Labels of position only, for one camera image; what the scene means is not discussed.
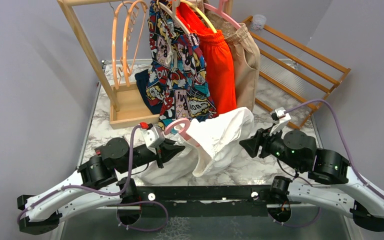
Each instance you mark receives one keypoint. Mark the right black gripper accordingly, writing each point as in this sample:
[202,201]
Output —
[251,145]

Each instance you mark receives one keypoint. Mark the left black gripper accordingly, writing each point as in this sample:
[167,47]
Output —
[167,151]

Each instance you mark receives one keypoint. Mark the white shorts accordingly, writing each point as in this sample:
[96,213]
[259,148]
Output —
[210,146]

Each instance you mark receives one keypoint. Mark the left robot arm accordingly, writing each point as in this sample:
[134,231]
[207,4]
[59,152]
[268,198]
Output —
[94,184]

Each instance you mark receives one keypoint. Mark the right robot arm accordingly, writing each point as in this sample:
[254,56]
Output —
[347,194]

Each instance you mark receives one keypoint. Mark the comic print shorts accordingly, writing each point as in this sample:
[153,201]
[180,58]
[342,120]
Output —
[175,85]

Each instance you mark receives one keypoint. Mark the orange shorts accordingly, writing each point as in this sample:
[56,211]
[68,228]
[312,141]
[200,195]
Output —
[218,57]

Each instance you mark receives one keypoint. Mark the beige shorts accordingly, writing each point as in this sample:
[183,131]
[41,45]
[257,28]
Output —
[246,58]

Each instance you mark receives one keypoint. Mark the pink hanger with beige shorts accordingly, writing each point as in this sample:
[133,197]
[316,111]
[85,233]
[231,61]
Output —
[224,10]

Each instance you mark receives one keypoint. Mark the yellow hanger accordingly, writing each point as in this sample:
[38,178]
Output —
[200,13]

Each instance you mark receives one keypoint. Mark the wooden hanger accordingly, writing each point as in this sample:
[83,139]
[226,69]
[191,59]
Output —
[169,9]

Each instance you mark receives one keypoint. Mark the orange hanger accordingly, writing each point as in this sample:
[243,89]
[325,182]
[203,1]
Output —
[118,71]
[132,14]

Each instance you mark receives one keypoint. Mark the wooden clothes rack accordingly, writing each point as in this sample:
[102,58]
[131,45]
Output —
[126,108]

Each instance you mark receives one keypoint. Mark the wooden slatted rack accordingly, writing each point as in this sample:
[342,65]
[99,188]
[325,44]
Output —
[292,73]

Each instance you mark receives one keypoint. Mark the clear plastic cup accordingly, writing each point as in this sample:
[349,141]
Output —
[258,22]

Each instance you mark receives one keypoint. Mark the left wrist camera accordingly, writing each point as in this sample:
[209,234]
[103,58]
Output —
[152,135]

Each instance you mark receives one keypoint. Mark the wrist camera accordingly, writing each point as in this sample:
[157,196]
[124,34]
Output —
[281,118]
[152,135]

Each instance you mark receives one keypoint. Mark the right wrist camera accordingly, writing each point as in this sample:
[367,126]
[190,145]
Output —
[281,118]

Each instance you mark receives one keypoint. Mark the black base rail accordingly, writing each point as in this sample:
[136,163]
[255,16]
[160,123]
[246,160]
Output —
[204,201]

